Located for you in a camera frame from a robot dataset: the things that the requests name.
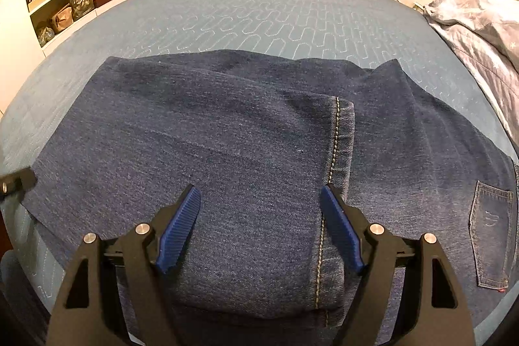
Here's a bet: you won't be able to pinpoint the olive shiny bag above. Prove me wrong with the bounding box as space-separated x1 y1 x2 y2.
70 0 95 20

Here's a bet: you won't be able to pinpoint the small green bag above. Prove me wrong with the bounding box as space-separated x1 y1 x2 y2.
36 26 55 46

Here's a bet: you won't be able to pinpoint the grey star-print blanket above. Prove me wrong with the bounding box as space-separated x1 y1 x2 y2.
422 0 519 146

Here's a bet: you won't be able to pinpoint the blue denim pants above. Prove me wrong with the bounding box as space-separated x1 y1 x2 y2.
20 48 519 330

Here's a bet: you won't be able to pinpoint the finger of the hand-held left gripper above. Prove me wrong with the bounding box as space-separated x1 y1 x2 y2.
0 166 38 203

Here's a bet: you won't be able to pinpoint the beige handbag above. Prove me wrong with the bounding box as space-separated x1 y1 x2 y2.
49 11 74 32

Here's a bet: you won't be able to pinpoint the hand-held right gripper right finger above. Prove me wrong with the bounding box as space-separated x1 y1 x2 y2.
320 184 473 346

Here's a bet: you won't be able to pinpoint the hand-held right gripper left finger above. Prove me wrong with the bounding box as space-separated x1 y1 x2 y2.
48 185 201 346

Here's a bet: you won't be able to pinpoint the teal quilted bed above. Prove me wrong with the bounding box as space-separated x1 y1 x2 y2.
0 0 519 346

